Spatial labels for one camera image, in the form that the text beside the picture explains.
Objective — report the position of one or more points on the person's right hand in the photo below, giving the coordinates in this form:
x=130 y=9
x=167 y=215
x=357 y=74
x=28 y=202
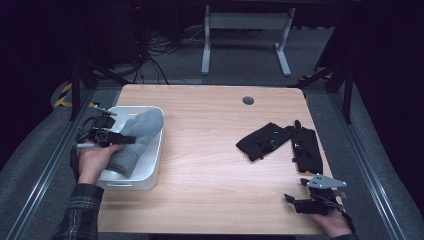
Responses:
x=331 y=225

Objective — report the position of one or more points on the grey metal bracket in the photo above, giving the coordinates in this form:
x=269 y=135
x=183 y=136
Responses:
x=343 y=194

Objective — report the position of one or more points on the person's left hand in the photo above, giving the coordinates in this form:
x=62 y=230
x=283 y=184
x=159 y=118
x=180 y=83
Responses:
x=91 y=163

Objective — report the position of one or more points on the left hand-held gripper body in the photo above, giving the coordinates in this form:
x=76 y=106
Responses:
x=100 y=135

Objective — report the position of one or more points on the white metal table frame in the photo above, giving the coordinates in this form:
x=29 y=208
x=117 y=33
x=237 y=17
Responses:
x=246 y=21

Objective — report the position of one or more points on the aluminium floor rail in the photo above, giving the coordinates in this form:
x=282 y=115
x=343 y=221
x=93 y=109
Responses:
x=50 y=166
x=366 y=173

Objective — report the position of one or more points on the black metal stand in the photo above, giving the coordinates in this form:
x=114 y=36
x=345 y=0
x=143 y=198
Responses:
x=346 y=90
x=76 y=86

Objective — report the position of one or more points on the white plastic bin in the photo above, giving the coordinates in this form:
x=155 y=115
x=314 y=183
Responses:
x=150 y=160

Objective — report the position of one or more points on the yellow and black striped tape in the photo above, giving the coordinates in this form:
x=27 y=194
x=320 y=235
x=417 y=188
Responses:
x=63 y=96

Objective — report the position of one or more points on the grey sock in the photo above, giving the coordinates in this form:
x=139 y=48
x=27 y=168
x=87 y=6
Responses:
x=143 y=128

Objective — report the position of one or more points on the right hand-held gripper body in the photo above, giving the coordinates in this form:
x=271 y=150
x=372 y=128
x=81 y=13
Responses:
x=320 y=200

